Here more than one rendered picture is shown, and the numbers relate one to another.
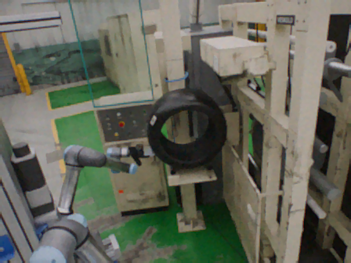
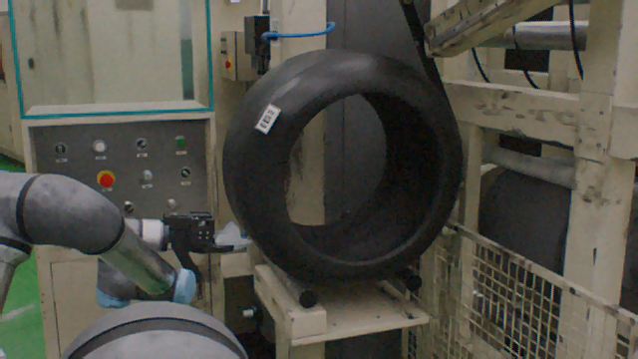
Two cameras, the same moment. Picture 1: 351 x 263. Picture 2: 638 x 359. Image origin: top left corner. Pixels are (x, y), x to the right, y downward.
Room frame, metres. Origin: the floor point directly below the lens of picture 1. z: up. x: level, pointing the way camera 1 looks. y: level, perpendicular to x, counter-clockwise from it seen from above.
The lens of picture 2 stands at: (0.40, 0.45, 1.51)
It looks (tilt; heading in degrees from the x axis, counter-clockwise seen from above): 13 degrees down; 342
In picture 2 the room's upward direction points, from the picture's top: straight up
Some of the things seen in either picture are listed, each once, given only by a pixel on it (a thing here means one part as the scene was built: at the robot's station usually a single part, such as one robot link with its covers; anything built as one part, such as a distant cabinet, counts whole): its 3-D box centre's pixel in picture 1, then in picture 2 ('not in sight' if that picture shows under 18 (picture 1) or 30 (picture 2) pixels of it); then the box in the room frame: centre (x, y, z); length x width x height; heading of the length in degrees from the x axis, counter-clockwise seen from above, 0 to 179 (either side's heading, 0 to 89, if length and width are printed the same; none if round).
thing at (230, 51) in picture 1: (226, 53); not in sight; (1.75, -0.37, 1.71); 0.61 x 0.25 x 0.15; 2
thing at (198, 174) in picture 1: (189, 169); (336, 301); (1.86, -0.07, 0.80); 0.37 x 0.36 x 0.02; 92
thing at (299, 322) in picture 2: (171, 167); (286, 295); (1.86, 0.07, 0.84); 0.36 x 0.09 x 0.06; 2
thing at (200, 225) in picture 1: (190, 220); not in sight; (2.12, -0.04, 0.02); 0.27 x 0.27 x 0.04; 2
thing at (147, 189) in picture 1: (135, 156); (132, 291); (2.49, 0.46, 0.63); 0.56 x 0.41 x 1.27; 92
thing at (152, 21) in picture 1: (139, 63); not in sight; (5.89, 0.65, 1.05); 1.61 x 0.73 x 2.10; 25
